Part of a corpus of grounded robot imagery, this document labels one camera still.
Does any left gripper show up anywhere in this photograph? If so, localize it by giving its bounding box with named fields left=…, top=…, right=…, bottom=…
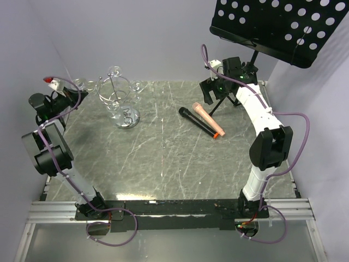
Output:
left=51, top=87, right=88, bottom=114

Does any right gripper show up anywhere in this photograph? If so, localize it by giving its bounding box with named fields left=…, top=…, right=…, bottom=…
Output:
left=200, top=72, right=231, bottom=105

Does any black microphone orange end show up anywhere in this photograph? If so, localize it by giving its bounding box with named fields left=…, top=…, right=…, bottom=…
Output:
left=178, top=107, right=219, bottom=139

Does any black perforated music stand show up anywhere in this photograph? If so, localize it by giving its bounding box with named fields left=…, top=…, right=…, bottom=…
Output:
left=209, top=1, right=348, bottom=115

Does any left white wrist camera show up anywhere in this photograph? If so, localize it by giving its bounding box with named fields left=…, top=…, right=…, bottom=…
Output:
left=43, top=77, right=64, bottom=92

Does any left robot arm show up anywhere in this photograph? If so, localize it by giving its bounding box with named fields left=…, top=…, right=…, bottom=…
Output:
left=22, top=87, right=108, bottom=219

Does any pink microphone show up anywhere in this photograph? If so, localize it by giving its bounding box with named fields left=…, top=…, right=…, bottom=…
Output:
left=192, top=102, right=225, bottom=136

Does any clear wine glass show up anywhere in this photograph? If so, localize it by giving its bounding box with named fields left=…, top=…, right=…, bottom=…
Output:
left=108, top=65, right=123, bottom=78
left=131, top=81, right=144, bottom=102
left=73, top=78, right=87, bottom=91
left=106, top=103, right=128, bottom=128

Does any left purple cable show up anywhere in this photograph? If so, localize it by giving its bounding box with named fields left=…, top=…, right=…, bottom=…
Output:
left=38, top=78, right=139, bottom=248

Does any aluminium frame rail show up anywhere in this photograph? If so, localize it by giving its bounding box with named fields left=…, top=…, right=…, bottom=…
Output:
left=27, top=199, right=315, bottom=224

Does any chrome wine glass rack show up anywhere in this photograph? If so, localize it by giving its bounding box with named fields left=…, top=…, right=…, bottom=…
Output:
left=95, top=76, right=141, bottom=129

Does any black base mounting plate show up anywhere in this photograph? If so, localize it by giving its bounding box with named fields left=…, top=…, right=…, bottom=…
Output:
left=75, top=199, right=270, bottom=233

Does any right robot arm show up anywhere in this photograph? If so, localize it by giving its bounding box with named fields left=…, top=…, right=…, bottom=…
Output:
left=200, top=57, right=293, bottom=218

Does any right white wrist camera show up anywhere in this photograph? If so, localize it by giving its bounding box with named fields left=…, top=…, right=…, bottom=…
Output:
left=205, top=59, right=224, bottom=80

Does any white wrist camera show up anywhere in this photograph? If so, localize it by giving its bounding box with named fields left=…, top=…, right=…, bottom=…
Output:
left=43, top=77, right=64, bottom=92
left=205, top=59, right=224, bottom=80

